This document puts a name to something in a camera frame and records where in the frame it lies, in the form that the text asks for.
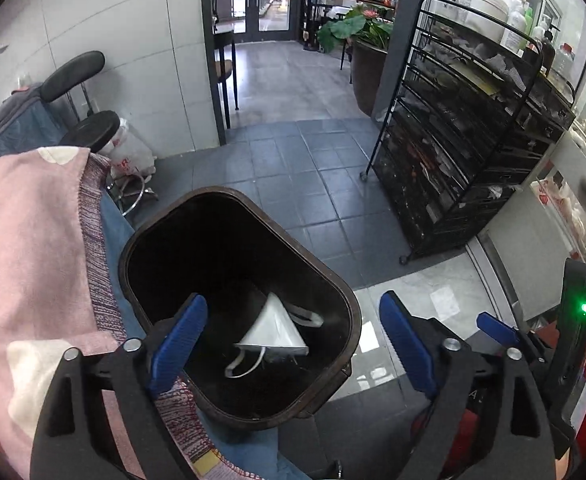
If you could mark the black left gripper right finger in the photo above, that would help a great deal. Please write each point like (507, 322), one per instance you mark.
(486, 419)

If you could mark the black metal rack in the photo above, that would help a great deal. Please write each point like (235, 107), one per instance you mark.
(471, 118)

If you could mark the black stool with backrest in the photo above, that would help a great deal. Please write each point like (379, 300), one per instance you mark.
(103, 131)

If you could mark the white jars on rack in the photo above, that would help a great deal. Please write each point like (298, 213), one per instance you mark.
(498, 10)

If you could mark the pink polka dot bedspread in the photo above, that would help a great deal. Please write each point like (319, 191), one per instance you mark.
(53, 281)

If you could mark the blue massage bed grey blanket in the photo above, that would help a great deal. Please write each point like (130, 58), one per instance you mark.
(27, 122)

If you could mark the potted green plant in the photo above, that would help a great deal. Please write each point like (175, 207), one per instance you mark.
(367, 31)

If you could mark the white plastic bag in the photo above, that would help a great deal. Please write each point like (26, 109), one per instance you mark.
(128, 154)

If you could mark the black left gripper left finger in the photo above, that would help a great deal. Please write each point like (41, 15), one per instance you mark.
(73, 437)

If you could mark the white face mask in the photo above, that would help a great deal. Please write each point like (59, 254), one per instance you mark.
(275, 334)

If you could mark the dark brown trash bin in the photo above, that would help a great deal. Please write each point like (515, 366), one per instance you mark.
(217, 243)

